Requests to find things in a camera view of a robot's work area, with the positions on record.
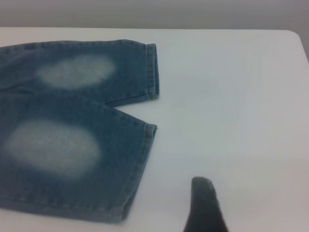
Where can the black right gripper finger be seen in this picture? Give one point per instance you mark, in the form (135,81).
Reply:
(205,207)

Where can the blue denim kids pants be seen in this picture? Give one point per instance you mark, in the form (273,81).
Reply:
(72,108)

